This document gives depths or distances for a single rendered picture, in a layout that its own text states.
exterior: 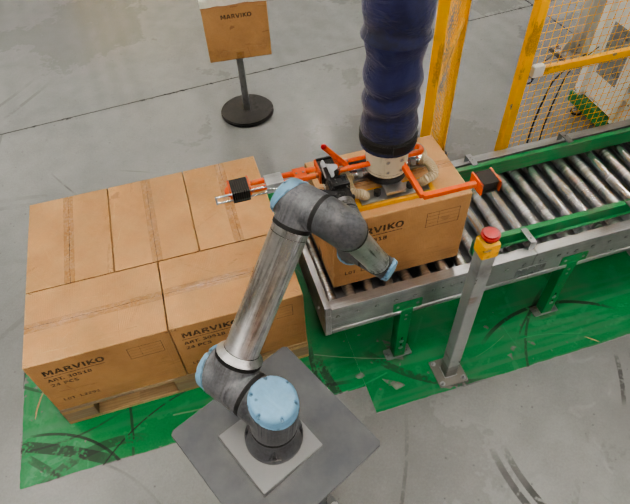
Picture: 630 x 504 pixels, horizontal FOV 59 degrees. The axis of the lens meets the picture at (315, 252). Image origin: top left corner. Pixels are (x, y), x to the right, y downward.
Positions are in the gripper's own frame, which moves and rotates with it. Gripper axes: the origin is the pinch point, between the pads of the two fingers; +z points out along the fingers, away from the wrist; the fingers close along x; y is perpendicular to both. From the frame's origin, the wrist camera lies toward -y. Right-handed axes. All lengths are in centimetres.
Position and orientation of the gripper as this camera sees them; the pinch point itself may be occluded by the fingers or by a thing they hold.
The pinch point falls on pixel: (321, 170)
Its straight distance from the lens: 219.6
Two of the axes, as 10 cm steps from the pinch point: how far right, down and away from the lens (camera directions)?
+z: -2.9, -7.3, 6.2
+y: 9.6, -2.5, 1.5
